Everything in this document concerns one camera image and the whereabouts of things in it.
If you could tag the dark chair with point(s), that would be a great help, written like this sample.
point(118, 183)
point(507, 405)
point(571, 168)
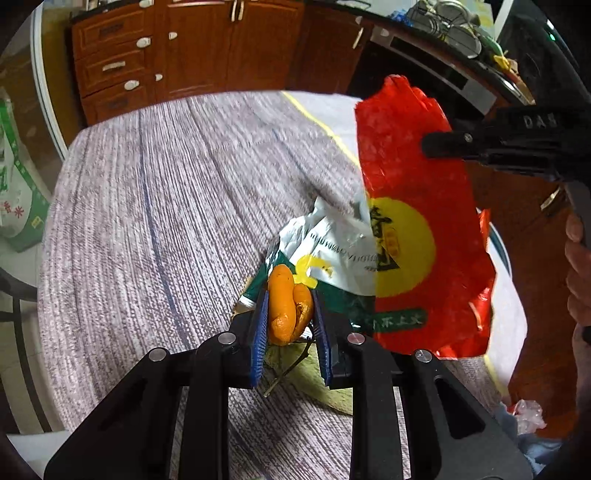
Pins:
point(19, 323)

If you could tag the orange peel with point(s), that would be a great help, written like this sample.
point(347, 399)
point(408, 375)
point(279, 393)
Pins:
point(281, 309)

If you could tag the black built-in appliance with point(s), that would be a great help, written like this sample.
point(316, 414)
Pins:
point(415, 60)

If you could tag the red plastic bag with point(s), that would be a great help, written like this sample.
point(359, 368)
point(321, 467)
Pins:
point(415, 184)

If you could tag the yellow green plastic item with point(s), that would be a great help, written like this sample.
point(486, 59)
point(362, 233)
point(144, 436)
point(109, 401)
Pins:
point(501, 60)

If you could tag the grey printed tablecloth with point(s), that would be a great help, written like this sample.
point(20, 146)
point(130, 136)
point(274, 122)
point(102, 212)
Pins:
point(161, 207)

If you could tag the clear crumpled plastic bag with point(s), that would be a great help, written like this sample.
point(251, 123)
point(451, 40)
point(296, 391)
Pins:
point(526, 413)

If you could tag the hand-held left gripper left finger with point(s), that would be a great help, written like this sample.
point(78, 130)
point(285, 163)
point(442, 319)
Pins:
point(259, 332)

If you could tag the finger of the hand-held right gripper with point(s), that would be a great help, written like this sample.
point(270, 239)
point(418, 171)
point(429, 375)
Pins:
point(452, 144)

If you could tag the white green plastic bag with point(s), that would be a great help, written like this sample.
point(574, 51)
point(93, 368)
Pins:
point(332, 249)

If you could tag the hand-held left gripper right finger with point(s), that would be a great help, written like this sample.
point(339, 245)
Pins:
point(323, 341)

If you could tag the light blue fleece cloth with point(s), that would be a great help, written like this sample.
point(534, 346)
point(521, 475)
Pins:
point(535, 454)

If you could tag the green white sack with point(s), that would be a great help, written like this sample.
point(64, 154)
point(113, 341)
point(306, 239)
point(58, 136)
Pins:
point(18, 194)

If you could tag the white framed glass door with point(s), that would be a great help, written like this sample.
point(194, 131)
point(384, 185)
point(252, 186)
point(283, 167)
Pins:
point(42, 83)

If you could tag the wooden cabinet with doors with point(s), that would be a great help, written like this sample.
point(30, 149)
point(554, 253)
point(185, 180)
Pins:
point(531, 300)

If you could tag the metal dish rack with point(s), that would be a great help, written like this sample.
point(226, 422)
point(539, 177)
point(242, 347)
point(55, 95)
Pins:
point(443, 23)

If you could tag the yellow green vegetable peel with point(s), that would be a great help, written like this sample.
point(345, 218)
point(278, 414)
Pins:
point(304, 385)

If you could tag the wooden cabinet with drawers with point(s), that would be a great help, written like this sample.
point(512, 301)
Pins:
point(207, 46)

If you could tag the person's right hand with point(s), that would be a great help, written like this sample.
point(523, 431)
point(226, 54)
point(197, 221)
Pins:
point(579, 281)

